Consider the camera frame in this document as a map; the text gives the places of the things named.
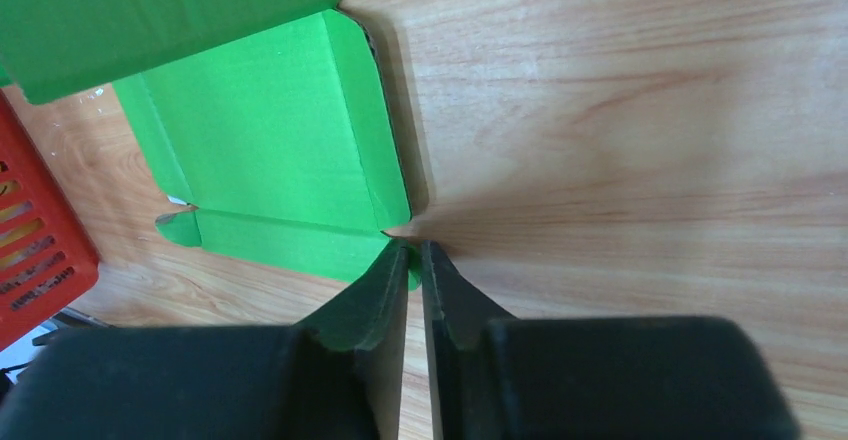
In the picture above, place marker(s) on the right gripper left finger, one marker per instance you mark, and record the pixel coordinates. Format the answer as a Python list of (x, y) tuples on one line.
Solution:
[(335, 374)]

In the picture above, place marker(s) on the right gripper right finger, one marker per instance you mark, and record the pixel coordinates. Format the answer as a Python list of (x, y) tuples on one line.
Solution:
[(496, 376)]

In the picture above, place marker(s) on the green paper box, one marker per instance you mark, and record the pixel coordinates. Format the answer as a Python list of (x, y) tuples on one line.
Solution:
[(265, 118)]

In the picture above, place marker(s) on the red plastic basket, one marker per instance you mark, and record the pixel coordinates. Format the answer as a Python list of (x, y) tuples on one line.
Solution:
[(47, 259)]

